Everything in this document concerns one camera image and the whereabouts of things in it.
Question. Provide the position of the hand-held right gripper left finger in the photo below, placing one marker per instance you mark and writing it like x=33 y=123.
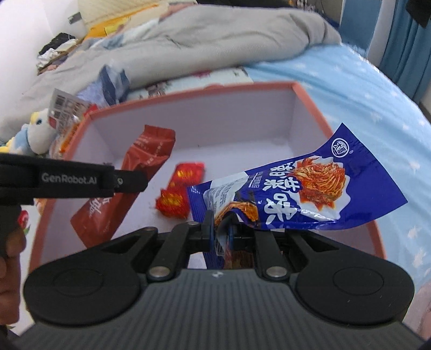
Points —
x=209 y=236

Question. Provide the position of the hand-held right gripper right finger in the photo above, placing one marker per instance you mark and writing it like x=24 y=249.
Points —
x=230 y=237

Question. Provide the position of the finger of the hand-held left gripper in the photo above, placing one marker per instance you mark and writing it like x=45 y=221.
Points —
x=133 y=181

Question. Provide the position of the dark red snack packet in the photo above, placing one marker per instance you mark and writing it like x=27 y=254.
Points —
x=141 y=151

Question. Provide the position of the shiny red snack packet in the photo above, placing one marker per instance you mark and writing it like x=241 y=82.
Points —
x=178 y=188

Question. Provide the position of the blue snack packet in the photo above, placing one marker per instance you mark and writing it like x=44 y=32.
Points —
x=303 y=188

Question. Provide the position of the orange cardboard box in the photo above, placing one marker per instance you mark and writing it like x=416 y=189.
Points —
x=235 y=128

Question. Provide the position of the person's left hand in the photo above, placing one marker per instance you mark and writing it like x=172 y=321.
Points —
x=16 y=246

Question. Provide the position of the white and blue plush toy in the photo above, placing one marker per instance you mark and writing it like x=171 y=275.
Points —
x=37 y=133

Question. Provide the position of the clear grey label snack packet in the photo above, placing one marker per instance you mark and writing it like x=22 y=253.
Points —
x=64 y=107

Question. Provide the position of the brown cardboard box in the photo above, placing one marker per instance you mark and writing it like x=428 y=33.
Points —
x=67 y=57

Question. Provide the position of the pile of clothes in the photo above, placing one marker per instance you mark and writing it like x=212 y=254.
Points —
x=55 y=50

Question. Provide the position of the fruit printed mat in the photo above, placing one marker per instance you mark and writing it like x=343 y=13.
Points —
x=229 y=75

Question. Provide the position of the yellow pillow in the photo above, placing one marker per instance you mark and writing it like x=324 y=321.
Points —
x=111 y=28

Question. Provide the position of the patchwork quilt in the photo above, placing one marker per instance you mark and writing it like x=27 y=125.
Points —
x=144 y=27

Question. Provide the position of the grey duvet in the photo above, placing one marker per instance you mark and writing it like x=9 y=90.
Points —
x=202 y=37

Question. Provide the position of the cream padded headboard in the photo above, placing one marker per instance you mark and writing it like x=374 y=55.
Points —
x=101 y=6

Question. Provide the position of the blue star bed sheet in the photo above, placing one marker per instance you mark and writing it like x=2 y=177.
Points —
x=370 y=101

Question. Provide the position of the blue chair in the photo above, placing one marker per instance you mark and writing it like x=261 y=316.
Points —
x=367 y=20

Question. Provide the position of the blue curtain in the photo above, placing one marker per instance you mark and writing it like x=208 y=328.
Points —
x=410 y=50

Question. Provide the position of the dark hanging clothes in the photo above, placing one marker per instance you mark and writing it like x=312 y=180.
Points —
x=419 y=11

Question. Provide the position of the wall socket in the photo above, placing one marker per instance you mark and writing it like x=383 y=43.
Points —
x=75 y=18

